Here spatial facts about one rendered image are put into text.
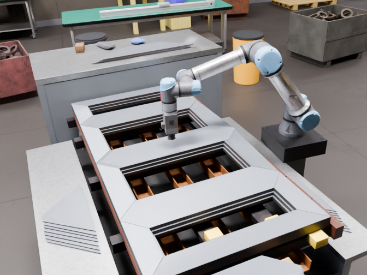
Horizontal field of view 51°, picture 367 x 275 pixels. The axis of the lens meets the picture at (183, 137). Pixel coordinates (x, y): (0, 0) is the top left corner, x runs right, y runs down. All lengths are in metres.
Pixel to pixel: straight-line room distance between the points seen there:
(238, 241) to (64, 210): 0.78
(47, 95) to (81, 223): 1.13
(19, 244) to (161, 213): 1.55
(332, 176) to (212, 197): 1.87
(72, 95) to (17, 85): 2.47
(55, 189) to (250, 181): 0.95
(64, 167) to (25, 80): 2.98
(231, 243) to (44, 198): 0.95
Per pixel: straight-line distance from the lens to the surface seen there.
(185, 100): 2.45
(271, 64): 1.85
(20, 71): 4.99
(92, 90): 2.62
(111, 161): 1.90
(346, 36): 5.75
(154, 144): 1.99
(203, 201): 1.60
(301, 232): 1.54
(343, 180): 3.33
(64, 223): 1.71
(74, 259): 1.61
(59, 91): 2.59
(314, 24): 5.59
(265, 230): 1.48
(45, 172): 2.14
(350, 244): 1.78
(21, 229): 3.03
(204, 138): 2.02
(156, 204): 1.59
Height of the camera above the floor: 1.88
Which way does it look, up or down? 30 degrees down
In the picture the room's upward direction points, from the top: 3 degrees counter-clockwise
